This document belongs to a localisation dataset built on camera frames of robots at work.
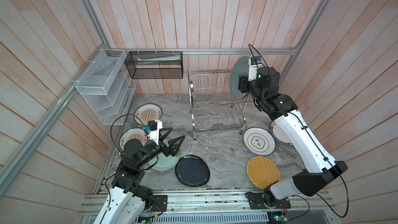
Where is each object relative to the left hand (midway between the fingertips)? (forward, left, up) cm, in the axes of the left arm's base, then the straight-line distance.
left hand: (178, 136), depth 65 cm
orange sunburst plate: (+36, +28, -29) cm, 54 cm away
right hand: (+24, -30, +15) cm, 41 cm away
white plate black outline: (+12, -47, -29) cm, 57 cm away
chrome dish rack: (+39, -20, -26) cm, 51 cm away
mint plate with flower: (-1, +10, -27) cm, 28 cm away
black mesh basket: (+57, +21, -4) cm, 61 cm away
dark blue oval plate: (-5, -6, -29) cm, 30 cm away
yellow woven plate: (-6, -44, -28) cm, 53 cm away
